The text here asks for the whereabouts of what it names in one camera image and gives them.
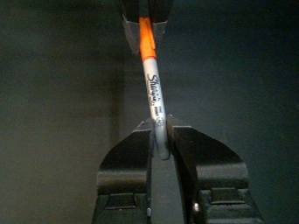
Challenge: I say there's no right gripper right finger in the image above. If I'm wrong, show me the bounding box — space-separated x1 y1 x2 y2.
166 115 266 224

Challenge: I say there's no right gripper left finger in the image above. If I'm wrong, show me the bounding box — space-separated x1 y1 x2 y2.
91 117 155 224

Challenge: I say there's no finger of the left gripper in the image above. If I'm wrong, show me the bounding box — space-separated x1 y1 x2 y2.
149 0 175 46
118 0 142 55

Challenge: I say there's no grey marker pen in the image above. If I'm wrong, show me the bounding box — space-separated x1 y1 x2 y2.
138 17 173 161

